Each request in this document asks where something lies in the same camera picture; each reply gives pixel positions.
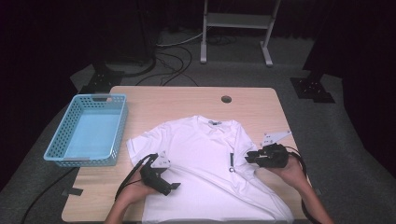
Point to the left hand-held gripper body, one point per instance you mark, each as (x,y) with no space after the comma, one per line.
(152,174)

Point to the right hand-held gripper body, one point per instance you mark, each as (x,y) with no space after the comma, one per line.
(274,154)

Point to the white printed T-shirt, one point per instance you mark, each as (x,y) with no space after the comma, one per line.
(202,161)

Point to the person's left hand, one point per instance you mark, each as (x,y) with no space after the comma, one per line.
(137,189)

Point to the person's right hand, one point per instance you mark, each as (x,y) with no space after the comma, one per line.
(289,174)

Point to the light blue plastic basket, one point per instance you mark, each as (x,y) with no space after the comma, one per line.
(88,130)

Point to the black tape strip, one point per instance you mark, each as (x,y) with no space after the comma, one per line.
(73,191)

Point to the white metal stand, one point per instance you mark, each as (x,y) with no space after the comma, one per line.
(236,21)

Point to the black stand base plate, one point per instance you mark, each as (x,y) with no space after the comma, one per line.
(312,89)
(101,81)

